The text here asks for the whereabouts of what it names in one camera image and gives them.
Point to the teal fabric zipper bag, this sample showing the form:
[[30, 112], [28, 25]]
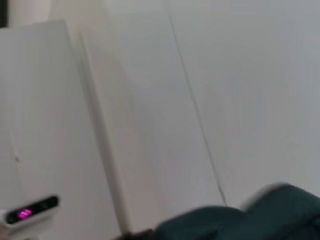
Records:
[[250, 220]]

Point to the dark background panel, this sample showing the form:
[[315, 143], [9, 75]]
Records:
[[3, 12]]

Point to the silver head depth camera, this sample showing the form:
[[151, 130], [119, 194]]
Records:
[[27, 212]]

